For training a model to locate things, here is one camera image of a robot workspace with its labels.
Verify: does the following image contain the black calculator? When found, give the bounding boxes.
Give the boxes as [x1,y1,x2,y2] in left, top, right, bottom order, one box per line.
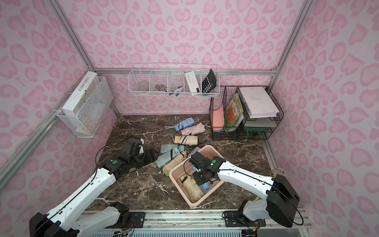
[201,69,217,93]

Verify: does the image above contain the tan khaki umbrella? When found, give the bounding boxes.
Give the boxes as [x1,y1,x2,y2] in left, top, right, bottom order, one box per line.
[162,151,187,176]

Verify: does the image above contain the small white box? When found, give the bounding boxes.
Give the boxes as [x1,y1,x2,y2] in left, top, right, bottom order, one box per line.
[184,71,200,94]

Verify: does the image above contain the pink folder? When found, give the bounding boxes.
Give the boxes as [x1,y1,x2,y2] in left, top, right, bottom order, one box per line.
[212,105,225,132]

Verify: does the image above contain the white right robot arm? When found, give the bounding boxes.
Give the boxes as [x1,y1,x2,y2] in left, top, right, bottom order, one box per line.
[188,152,300,228]

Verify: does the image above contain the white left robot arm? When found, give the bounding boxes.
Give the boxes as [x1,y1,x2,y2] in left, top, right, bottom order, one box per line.
[29,139,158,237]

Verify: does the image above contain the pink plastic storage box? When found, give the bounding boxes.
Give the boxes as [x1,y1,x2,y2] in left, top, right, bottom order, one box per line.
[169,159,224,208]

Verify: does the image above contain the green red book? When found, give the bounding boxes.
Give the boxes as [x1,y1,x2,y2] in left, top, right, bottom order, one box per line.
[224,93,244,132]

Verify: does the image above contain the cream umbrella black straps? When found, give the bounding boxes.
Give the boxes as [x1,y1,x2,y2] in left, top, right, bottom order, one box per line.
[171,135,199,146]

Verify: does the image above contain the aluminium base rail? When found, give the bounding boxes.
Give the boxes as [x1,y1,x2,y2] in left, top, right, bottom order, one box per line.
[59,208,314,237]

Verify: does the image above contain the lavender purple umbrella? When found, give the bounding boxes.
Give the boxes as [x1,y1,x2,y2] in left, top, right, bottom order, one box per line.
[188,147,200,157]

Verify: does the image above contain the white long box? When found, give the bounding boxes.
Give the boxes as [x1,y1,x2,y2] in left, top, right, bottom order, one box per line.
[62,71,100,116]

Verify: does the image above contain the beige umbrella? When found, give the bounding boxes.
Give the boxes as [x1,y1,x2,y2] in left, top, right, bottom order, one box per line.
[179,175,204,203]

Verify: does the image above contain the pink folded umbrella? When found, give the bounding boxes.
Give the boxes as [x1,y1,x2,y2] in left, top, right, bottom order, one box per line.
[181,123,205,136]

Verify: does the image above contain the white wire wall basket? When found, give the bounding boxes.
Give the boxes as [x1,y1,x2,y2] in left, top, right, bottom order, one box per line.
[128,63,221,97]

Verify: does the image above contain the white mesh side basket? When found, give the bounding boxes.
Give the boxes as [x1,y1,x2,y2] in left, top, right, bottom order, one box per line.
[57,77,113,138]

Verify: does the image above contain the black wire desk organizer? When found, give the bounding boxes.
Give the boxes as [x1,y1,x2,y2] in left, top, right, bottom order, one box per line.
[209,86,284,140]

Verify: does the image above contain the light blue umbrella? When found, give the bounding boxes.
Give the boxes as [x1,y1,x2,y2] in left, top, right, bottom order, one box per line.
[192,166,210,192]
[164,118,195,131]

